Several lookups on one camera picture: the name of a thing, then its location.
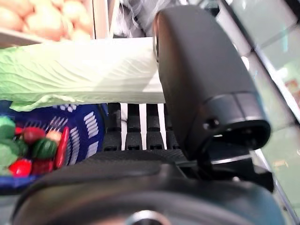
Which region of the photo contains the light wooden crate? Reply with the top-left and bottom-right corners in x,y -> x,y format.
0,0 -> 96,49

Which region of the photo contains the white cable bundle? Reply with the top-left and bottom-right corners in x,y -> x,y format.
117,0 -> 160,31

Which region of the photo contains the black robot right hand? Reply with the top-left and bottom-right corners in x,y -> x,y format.
10,6 -> 288,225

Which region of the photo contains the toy napa cabbage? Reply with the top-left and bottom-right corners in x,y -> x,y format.
0,139 -> 21,175
0,37 -> 167,112

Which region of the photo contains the red toy tomato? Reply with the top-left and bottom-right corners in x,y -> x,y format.
22,127 -> 46,144

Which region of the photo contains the wooden display shelf frame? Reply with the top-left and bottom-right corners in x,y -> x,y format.
92,0 -> 120,39

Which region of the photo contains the red toy strawberry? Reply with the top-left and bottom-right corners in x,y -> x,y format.
31,159 -> 54,175

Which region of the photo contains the green toy bell pepper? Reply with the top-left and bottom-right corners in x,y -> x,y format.
31,138 -> 58,160
15,140 -> 30,157

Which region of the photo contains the small toy peach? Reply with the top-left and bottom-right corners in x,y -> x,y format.
45,130 -> 63,144

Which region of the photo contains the dark glass front cabinet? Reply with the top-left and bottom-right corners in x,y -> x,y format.
210,0 -> 300,225

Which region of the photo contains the brown toy potato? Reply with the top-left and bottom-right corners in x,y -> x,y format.
62,0 -> 91,24
0,6 -> 24,31
25,8 -> 66,39

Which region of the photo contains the blue plastic shopping basket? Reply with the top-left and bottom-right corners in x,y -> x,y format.
0,99 -> 107,195

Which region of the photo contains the small green toy lettuce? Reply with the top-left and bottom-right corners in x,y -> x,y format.
0,116 -> 16,140

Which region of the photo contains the small red toy fruit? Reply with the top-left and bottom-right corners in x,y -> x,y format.
8,158 -> 32,177

